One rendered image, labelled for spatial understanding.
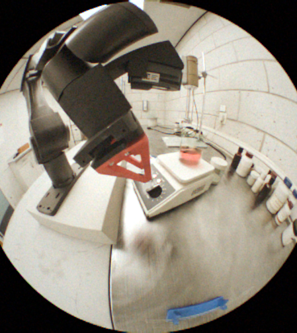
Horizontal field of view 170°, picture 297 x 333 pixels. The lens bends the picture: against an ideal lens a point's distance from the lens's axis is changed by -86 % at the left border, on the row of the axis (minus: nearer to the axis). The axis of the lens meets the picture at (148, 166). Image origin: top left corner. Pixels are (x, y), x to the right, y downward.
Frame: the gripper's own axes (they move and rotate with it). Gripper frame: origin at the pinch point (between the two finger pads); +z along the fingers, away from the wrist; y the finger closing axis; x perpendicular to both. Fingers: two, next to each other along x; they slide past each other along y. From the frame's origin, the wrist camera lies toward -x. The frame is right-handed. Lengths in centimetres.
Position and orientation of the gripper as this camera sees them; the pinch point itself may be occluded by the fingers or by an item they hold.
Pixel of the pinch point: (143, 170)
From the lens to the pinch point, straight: 15.9
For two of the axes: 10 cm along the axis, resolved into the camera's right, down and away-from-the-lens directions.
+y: -1.9, -6.0, 7.7
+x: -8.6, 4.8, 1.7
